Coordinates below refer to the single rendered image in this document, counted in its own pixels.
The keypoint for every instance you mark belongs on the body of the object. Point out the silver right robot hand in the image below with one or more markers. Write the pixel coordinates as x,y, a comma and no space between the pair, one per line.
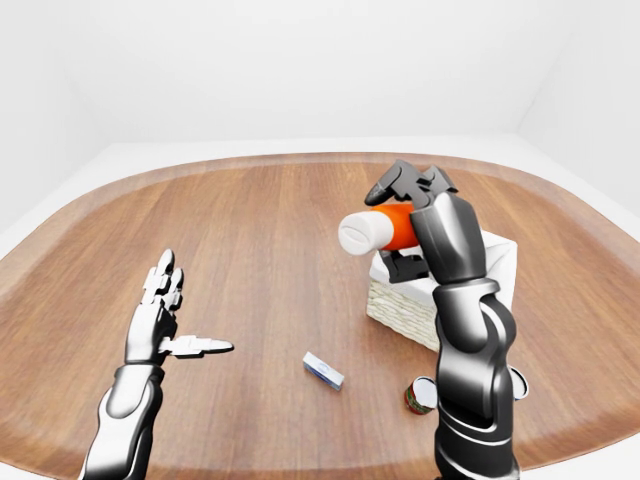
452,235

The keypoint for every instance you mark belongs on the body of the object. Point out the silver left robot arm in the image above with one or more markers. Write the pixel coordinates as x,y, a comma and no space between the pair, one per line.
122,420

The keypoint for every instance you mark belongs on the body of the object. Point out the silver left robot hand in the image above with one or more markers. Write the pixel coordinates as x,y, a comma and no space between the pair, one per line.
149,330

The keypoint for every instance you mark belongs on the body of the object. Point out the red green tin can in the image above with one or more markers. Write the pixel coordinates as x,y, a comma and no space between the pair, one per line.
419,397

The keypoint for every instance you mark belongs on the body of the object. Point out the white woven basket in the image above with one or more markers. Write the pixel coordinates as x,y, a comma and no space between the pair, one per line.
400,305

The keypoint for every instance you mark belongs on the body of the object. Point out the orange ketchup bottle white cap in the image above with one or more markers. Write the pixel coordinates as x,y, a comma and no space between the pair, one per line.
372,232

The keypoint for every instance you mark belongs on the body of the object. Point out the small blue white box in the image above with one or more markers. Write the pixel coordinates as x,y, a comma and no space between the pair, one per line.
323,371

